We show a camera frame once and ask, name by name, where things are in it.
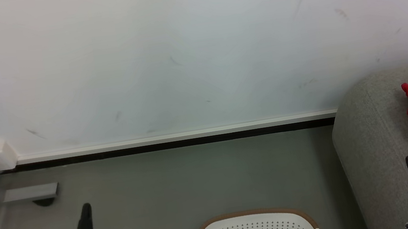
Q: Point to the grey fabric sofa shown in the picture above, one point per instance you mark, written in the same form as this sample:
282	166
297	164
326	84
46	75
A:
375	138

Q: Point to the black round foot pad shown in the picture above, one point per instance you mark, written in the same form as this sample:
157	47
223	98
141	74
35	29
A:
44	202

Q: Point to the white wall baseboard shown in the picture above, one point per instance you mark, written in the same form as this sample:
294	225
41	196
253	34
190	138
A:
175	137

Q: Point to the grey metal foot bar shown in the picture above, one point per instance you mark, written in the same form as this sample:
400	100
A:
31	192

